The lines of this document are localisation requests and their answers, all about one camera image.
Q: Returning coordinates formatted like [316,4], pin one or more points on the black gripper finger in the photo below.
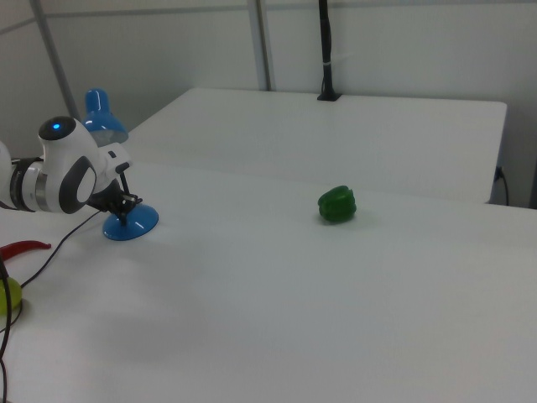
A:
[136,200]
[124,220]

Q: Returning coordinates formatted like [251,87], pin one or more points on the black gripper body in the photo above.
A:
[110,200]

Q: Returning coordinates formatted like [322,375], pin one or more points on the blue desk lamp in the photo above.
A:
[134,224]

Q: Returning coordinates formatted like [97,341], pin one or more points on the red chili pepper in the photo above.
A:
[21,247]

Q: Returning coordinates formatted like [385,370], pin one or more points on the green apple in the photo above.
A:
[10,296]

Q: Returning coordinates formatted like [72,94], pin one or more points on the white adjacent table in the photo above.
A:
[319,138]

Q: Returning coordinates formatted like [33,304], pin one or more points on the green bell pepper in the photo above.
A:
[337,205]

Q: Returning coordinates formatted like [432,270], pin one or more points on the gray partition post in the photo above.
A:
[263,42]
[54,54]

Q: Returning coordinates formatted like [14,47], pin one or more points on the black camera pole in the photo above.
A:
[327,50]

